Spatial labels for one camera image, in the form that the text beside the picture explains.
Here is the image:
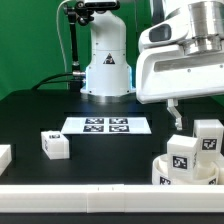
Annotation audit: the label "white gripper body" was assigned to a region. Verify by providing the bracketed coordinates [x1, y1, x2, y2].
[136, 21, 224, 104]

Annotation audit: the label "white marker base sheet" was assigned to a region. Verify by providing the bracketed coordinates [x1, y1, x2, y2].
[61, 117, 151, 134]

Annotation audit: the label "white front fence bar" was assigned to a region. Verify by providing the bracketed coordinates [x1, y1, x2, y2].
[0, 185, 224, 213]

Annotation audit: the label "white round stool seat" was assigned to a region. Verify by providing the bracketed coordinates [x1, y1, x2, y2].
[152, 154, 224, 185]

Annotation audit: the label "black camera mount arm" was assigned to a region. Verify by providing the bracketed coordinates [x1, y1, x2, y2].
[63, 0, 101, 79]

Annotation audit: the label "white cable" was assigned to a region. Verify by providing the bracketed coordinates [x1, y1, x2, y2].
[55, 0, 73, 74]

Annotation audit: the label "white left fence piece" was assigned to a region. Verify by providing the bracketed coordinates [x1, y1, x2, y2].
[0, 145, 12, 176]

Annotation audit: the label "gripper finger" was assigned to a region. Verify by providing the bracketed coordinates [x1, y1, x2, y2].
[167, 99, 183, 131]

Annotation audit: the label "black cables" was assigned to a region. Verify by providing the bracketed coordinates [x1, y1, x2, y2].
[31, 72, 86, 91]

